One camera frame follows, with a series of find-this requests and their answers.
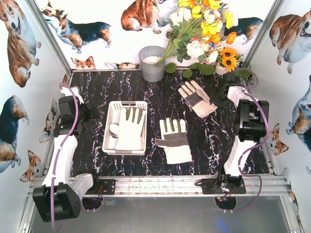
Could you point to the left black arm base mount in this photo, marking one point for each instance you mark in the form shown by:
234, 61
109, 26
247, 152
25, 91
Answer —
102, 186

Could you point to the white glove green trim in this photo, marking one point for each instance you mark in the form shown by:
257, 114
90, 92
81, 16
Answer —
130, 129

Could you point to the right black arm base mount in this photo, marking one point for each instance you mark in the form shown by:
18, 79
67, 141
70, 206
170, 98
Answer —
222, 184

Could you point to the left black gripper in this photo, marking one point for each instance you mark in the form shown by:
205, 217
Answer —
90, 109

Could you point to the artificial flower bouquet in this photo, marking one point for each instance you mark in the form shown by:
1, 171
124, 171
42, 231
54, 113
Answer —
204, 30

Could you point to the small white sunflower pot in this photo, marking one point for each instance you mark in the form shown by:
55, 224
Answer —
221, 70

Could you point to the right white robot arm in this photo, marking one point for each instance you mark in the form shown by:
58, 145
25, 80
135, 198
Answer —
250, 123

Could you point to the white perforated storage basket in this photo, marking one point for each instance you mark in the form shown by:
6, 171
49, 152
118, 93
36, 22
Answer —
111, 128

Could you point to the white grey glove underneath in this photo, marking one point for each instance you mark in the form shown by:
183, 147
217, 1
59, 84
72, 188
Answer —
197, 99

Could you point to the grey metal bucket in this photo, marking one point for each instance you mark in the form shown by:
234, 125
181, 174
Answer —
152, 67

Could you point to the aluminium front rail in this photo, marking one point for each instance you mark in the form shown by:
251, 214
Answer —
184, 186

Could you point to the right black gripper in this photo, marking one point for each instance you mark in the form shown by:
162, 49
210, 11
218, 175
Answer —
220, 94

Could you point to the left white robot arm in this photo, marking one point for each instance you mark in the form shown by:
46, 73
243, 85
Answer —
59, 198

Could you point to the white grey glove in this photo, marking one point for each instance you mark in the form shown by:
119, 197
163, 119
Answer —
174, 141

